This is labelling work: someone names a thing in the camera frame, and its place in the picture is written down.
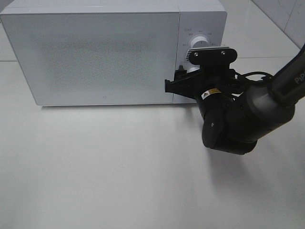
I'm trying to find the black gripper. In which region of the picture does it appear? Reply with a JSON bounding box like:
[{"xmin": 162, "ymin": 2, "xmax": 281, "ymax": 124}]
[{"xmin": 164, "ymin": 65, "xmax": 245, "ymax": 148}]

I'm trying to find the white timer knob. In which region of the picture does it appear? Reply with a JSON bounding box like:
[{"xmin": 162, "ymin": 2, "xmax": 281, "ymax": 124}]
[{"xmin": 187, "ymin": 67, "xmax": 200, "ymax": 73}]

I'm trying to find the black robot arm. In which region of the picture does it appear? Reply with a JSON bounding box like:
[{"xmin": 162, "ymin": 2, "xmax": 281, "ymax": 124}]
[{"xmin": 164, "ymin": 46, "xmax": 305, "ymax": 155}]

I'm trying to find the upper white power knob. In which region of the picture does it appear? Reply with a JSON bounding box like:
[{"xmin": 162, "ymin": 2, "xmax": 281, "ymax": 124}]
[{"xmin": 190, "ymin": 34, "xmax": 211, "ymax": 48}]

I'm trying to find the white microwave oven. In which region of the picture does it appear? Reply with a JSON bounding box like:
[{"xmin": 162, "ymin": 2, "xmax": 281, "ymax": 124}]
[{"xmin": 0, "ymin": 0, "xmax": 227, "ymax": 104}]

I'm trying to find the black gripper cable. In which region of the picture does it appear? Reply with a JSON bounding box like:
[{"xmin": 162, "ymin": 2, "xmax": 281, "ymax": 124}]
[{"xmin": 228, "ymin": 69, "xmax": 275, "ymax": 101}]

